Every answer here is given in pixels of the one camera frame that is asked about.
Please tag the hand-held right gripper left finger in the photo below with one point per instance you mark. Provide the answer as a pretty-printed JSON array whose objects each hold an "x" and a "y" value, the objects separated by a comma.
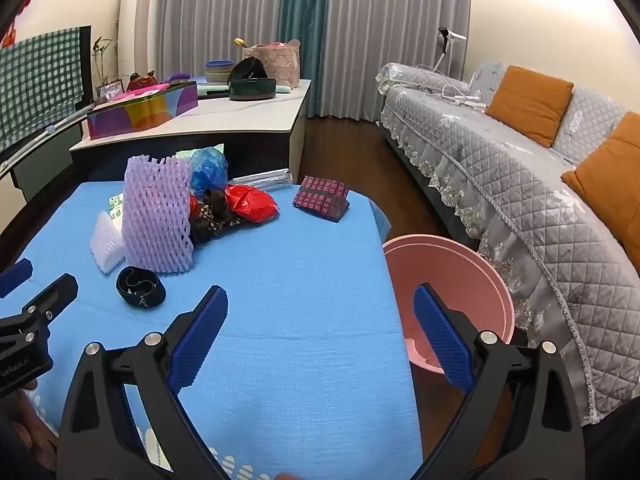
[{"x": 197, "y": 340}]

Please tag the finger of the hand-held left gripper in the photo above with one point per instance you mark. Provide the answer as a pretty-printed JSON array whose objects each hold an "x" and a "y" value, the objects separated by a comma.
[
  {"x": 52, "y": 297},
  {"x": 15, "y": 275}
]

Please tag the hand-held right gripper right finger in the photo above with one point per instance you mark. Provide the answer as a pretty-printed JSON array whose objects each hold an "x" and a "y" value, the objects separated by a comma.
[{"x": 442, "y": 340}]

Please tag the pink plastic basin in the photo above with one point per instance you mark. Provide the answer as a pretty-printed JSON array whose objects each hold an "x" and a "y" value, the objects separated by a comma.
[{"x": 450, "y": 265}]

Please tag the white foam net sleeve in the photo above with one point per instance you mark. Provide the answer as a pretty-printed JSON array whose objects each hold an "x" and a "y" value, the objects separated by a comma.
[{"x": 107, "y": 245}]

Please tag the green printed packet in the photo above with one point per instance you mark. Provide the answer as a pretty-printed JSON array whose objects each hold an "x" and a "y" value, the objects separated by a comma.
[{"x": 116, "y": 205}]

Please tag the brown patterned cloth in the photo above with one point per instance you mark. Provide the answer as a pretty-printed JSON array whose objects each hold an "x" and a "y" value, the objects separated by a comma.
[{"x": 212, "y": 220}]

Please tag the purple foam net sleeve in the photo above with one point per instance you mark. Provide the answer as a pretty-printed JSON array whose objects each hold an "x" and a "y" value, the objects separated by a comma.
[{"x": 157, "y": 215}]

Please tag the small red plastic bag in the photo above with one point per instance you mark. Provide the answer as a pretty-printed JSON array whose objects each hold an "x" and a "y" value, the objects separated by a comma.
[{"x": 194, "y": 205}]

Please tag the large red plastic bag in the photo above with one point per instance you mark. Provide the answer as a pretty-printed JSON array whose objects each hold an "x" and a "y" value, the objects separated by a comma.
[{"x": 252, "y": 202}]

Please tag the blue plastic bag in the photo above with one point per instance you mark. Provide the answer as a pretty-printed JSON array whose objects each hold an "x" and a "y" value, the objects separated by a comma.
[{"x": 210, "y": 167}]

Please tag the clear plastic wrapper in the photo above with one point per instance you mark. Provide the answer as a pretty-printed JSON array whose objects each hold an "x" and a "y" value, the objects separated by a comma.
[{"x": 265, "y": 180}]

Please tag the maroon patterned packet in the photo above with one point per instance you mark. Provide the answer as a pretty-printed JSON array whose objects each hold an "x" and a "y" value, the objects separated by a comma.
[{"x": 320, "y": 195}]

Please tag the person's left hand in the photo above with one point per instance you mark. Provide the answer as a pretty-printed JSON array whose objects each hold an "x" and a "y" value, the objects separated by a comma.
[{"x": 27, "y": 427}]

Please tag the green checked cloth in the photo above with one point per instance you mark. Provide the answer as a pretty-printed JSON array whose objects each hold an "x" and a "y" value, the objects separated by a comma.
[{"x": 40, "y": 85}]

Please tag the grey quilted sofa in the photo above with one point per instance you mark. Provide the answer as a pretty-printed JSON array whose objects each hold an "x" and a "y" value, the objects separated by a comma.
[{"x": 475, "y": 150}]

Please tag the colourful rectangular box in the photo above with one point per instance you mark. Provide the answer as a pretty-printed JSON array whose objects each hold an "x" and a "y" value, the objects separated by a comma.
[{"x": 145, "y": 110}]

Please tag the black television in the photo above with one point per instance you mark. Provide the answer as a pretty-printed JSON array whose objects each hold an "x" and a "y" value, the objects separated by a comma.
[{"x": 86, "y": 70}]

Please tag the white low cabinet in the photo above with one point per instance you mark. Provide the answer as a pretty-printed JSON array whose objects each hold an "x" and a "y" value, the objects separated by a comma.
[{"x": 240, "y": 120}]

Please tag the red teapot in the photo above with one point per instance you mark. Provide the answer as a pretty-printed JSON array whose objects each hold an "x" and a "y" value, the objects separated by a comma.
[{"x": 142, "y": 82}]

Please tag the orange cushion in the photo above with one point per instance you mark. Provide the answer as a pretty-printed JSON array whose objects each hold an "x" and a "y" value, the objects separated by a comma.
[
  {"x": 530, "y": 102},
  {"x": 610, "y": 180}
]

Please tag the bamboo plant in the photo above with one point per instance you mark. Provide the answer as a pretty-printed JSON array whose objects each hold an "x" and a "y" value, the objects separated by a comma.
[{"x": 100, "y": 52}]

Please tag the dark green round tin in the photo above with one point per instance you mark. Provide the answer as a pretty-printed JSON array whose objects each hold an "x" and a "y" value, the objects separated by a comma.
[{"x": 252, "y": 89}]

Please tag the mint green cloth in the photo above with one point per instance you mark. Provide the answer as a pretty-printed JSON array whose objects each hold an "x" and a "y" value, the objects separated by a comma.
[{"x": 285, "y": 89}]

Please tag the stack of pastel bowls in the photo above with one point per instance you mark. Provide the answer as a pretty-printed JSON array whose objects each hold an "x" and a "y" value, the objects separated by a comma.
[{"x": 219, "y": 72}]

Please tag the black round lid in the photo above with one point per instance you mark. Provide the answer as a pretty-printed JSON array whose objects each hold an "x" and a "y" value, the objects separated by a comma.
[{"x": 247, "y": 67}]

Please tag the white standing air conditioner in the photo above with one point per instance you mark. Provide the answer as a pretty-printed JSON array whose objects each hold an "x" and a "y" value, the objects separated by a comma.
[{"x": 145, "y": 25}]

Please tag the pink lace basket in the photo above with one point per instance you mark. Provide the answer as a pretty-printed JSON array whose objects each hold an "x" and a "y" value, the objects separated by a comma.
[{"x": 272, "y": 62}]

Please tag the small yellow item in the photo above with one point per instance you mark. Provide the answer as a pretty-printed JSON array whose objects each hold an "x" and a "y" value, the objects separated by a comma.
[{"x": 240, "y": 42}]

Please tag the white floor stand lamp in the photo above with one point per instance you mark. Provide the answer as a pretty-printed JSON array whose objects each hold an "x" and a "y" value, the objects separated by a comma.
[{"x": 452, "y": 36}]

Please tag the grey curtain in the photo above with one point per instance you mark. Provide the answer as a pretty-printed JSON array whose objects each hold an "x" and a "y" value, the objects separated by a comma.
[
  {"x": 395, "y": 35},
  {"x": 220, "y": 10}
]

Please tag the teal curtain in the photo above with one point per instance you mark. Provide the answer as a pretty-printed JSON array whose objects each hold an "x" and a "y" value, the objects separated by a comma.
[{"x": 305, "y": 35}]

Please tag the small photo frame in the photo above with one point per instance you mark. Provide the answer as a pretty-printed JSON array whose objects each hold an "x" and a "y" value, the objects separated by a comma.
[{"x": 110, "y": 90}]

